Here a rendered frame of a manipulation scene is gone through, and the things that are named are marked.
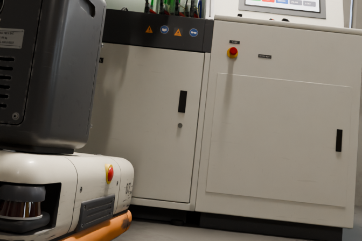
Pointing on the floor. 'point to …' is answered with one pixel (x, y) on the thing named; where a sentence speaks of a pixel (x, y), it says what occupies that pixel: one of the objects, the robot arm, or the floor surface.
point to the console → (280, 121)
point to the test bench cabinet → (161, 212)
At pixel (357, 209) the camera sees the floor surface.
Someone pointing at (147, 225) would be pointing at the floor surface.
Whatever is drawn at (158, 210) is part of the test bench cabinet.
